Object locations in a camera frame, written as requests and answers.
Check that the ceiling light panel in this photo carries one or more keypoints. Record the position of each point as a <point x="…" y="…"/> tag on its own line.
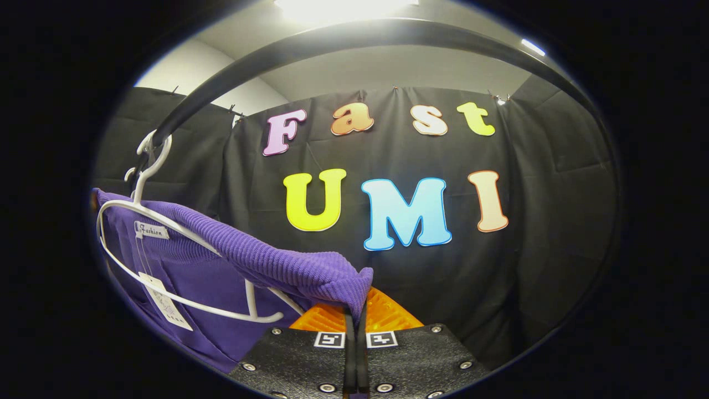
<point x="343" y="8"/>
<point x="533" y="47"/>

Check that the white plastic hanger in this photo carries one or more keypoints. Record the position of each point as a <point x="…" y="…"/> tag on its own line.
<point x="138" y="191"/>

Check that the black clothes rack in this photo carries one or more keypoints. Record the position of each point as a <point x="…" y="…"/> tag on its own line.
<point x="360" y="34"/>

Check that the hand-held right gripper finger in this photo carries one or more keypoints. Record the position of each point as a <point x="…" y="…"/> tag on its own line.
<point x="349" y="360"/>
<point x="361" y="360"/>

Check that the black backdrop cloth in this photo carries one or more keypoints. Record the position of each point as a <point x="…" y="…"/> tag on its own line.
<point x="526" y="266"/>

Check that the purple knit cardigan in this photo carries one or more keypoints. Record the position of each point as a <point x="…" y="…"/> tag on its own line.
<point x="288" y="266"/>

